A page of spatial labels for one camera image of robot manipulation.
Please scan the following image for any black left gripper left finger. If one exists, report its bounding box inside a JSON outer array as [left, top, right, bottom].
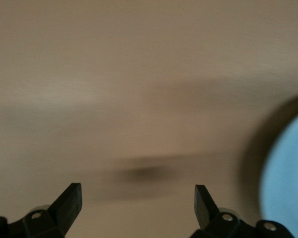
[[0, 182, 82, 238]]

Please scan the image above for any blue plate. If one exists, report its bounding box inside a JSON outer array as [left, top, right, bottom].
[[259, 105, 298, 236]]

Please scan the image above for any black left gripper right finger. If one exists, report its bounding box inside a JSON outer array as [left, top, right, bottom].
[[190, 184, 295, 238]]

